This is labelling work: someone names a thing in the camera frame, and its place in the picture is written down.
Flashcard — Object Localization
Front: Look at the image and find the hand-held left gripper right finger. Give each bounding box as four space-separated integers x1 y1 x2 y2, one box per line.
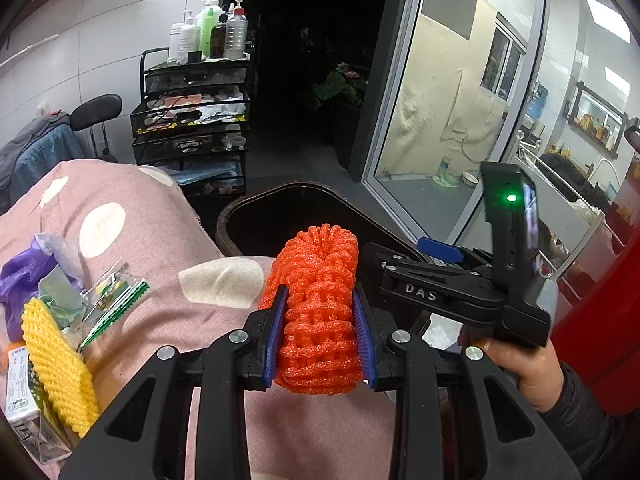
351 287 583 480

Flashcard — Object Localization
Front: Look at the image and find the dark brown trash bin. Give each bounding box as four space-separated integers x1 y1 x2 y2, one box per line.
216 182 461 346

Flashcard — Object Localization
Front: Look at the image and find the potted plant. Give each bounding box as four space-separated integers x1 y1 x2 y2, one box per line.
305 62 371 166

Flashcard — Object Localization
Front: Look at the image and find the purple plastic bag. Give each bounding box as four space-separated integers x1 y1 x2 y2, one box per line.
0 232 83 343

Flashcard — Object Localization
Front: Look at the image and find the blue water jug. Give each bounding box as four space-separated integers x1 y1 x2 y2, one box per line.
521 84 549 128

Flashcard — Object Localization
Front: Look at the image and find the green edged clear wrapper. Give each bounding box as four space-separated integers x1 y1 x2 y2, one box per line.
80 257 151 351

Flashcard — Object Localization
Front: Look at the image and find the dark framed wall shelf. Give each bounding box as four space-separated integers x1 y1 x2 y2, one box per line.
566 81 630 153

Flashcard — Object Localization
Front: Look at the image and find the white pump bottle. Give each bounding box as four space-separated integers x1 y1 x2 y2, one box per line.
169 10 201 64

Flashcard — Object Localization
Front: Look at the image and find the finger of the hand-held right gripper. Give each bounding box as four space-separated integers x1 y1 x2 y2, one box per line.
360 241 504 329
416 236 495 271

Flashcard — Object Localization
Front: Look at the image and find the grey framed glass door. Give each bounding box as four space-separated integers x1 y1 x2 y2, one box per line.
350 0 548 256

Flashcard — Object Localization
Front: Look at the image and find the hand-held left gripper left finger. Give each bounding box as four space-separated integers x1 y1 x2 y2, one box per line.
59 284 290 480

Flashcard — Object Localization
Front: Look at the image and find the red panel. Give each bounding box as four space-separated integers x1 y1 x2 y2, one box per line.
547 210 640 416

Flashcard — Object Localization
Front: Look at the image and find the black mesh drawer cart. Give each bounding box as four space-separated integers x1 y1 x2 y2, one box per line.
130 47 251 198

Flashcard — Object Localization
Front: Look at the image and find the person's right hand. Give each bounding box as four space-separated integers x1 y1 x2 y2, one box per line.
457 327 563 413

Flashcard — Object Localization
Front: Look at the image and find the pink polka dot blanket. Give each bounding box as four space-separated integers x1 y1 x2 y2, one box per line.
0 159 401 480

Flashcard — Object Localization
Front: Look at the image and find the grey blanket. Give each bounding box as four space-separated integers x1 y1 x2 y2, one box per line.
10 111 72 147

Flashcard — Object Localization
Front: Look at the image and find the black chair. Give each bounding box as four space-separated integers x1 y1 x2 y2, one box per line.
70 94 123 158

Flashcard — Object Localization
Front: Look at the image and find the dark brown bottle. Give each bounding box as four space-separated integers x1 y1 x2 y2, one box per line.
209 14 229 59

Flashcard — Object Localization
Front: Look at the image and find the light blue cloth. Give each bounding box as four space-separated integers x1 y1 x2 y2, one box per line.
37 265 88 331

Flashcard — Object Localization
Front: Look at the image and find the clear ribbed bottle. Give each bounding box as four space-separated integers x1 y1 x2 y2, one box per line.
223 0 250 60

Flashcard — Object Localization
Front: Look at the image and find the white drink carton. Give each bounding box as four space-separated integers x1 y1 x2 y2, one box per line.
5 342 73 463

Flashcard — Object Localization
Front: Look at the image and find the orange foam fruit net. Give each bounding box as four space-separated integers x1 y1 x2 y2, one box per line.
258 225 366 395

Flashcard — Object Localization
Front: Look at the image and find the yellow foam fruit net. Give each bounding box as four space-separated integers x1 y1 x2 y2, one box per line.
21 297 101 438

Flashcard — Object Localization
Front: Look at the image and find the white curved wall rail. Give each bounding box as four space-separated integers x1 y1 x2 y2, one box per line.
0 34 60 68

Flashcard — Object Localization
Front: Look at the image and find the person's right forearm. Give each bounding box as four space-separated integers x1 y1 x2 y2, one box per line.
542 362 640 480

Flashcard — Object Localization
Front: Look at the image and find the green pump bottle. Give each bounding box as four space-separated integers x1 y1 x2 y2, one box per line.
196 0 224 58

